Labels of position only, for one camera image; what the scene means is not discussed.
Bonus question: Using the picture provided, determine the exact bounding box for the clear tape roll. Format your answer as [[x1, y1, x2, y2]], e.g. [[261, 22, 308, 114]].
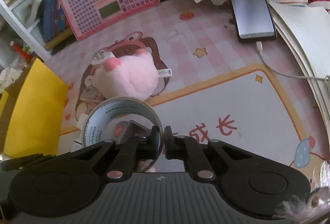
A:
[[81, 96, 164, 172]]

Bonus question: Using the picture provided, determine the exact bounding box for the pink plush pig toy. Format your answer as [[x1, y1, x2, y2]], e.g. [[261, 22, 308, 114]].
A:
[[91, 49, 172, 100]]

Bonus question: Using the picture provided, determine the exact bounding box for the pink checkered table mat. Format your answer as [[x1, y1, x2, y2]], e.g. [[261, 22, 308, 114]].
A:
[[48, 0, 329, 185]]

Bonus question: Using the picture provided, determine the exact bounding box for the yellow cardboard box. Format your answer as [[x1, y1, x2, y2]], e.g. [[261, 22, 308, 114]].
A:
[[1, 59, 68, 158]]

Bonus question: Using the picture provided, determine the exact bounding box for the black smartphone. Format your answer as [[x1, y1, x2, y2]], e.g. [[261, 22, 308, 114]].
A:
[[229, 0, 276, 43]]

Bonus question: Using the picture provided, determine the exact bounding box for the white charging cable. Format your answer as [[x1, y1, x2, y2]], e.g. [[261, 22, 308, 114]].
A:
[[256, 41, 330, 83]]

